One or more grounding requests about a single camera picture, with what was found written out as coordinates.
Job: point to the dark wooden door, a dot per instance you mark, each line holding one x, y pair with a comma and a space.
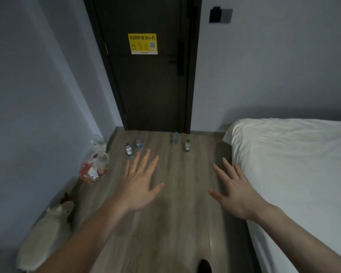
147, 88

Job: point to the bed with white sheet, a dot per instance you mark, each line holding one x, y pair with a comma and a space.
298, 173

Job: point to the person's left little finger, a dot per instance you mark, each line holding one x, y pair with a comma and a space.
127, 169

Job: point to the person's left thumb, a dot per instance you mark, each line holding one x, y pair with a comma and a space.
157, 189

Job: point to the person's left hand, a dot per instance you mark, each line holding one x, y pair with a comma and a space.
137, 193

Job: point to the person's left middle finger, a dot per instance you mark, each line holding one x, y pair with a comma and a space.
144, 162

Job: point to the person's right thumb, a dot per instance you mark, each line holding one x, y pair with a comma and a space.
216, 196

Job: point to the person's left forearm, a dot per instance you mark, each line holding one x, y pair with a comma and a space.
86, 238

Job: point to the person's black shoe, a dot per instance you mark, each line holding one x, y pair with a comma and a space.
204, 266

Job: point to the person's right forearm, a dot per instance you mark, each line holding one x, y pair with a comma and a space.
298, 238

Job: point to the blue capped small bottle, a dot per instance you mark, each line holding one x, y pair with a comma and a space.
175, 138
139, 143

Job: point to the yellow door sticker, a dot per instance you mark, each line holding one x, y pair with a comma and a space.
142, 44

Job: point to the person's right hand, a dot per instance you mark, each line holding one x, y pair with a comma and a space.
240, 197

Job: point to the green capped small bottle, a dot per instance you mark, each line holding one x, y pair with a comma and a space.
128, 149
187, 146

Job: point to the black wall switch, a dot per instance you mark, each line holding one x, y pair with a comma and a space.
215, 15

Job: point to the dark door frame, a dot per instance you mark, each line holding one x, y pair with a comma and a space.
193, 68

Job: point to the person's right middle finger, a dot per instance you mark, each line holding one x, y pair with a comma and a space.
229, 168

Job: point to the white plush toy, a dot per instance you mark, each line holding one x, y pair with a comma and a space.
45, 235

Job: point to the clear plastic bag of snacks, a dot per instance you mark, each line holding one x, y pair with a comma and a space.
94, 167

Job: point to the grey wall switch panel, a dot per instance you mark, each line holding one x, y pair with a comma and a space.
226, 16

